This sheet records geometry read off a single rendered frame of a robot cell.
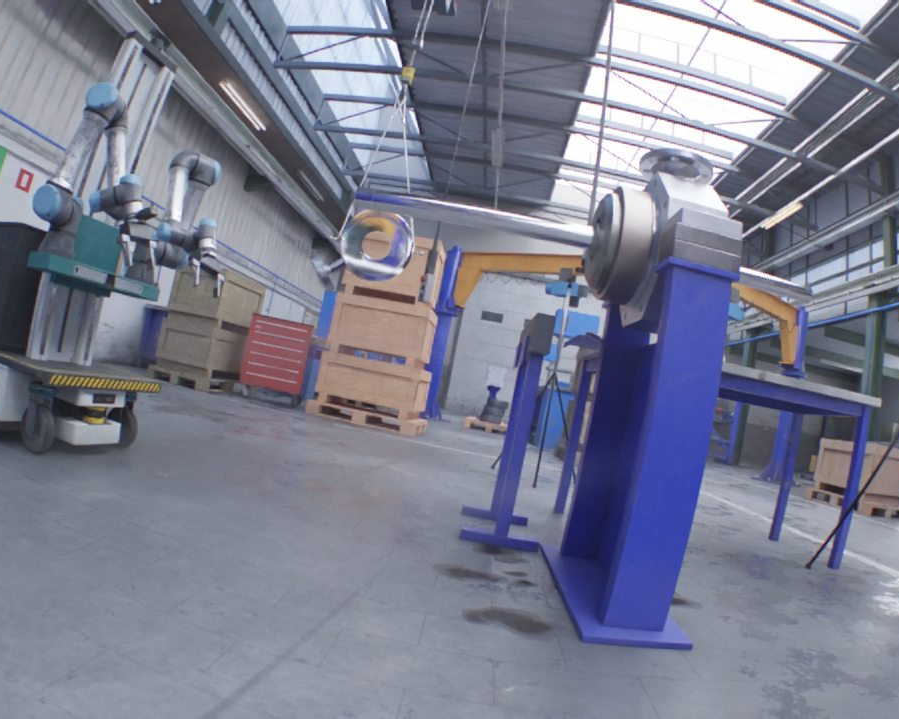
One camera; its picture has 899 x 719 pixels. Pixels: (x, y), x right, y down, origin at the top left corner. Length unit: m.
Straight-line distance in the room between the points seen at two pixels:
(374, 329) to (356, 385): 0.62
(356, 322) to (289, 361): 0.90
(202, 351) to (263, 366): 0.71
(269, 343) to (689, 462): 5.25
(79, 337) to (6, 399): 0.51
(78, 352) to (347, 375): 3.74
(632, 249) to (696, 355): 0.37
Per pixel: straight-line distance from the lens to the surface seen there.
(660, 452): 1.36
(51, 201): 2.03
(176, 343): 6.25
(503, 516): 2.03
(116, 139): 2.20
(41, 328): 2.35
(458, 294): 9.07
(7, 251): 2.47
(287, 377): 6.09
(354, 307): 5.84
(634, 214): 1.60
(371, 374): 5.68
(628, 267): 1.58
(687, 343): 1.38
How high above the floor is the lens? 0.54
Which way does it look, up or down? 3 degrees up
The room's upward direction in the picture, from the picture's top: 11 degrees clockwise
